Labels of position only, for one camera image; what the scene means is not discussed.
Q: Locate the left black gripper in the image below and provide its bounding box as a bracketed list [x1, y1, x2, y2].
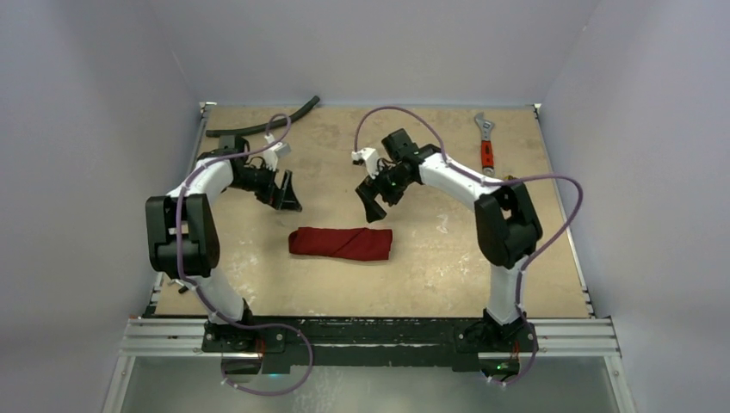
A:
[229, 161, 301, 213]

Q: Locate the dark red cloth napkin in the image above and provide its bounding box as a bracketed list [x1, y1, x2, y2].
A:
[288, 227, 393, 262]

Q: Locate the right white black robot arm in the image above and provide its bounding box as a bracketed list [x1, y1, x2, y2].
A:
[351, 129, 543, 350]

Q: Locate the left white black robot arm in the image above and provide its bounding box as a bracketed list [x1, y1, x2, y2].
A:
[145, 133, 302, 352]

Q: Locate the black foam tube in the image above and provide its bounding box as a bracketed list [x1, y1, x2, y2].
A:
[205, 96, 321, 138]

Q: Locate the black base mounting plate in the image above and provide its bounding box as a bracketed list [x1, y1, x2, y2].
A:
[201, 315, 537, 376]

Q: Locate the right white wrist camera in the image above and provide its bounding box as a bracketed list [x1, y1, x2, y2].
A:
[351, 147, 380, 178]

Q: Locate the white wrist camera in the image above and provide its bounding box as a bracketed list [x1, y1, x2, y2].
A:
[261, 133, 291, 171]
[351, 147, 380, 178]

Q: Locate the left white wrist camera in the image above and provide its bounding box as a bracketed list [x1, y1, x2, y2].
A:
[261, 133, 291, 171]

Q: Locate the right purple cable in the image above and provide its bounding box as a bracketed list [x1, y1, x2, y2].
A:
[353, 105, 585, 389]

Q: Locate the purple cable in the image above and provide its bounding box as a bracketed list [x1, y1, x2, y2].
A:
[175, 113, 314, 398]
[353, 105, 585, 389]

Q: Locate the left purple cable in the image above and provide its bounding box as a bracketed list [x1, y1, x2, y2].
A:
[175, 113, 314, 398]

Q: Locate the adjustable wrench red handle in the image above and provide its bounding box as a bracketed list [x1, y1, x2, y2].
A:
[473, 113, 495, 177]

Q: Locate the aluminium rail frame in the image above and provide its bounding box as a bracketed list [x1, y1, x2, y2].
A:
[105, 107, 634, 412]

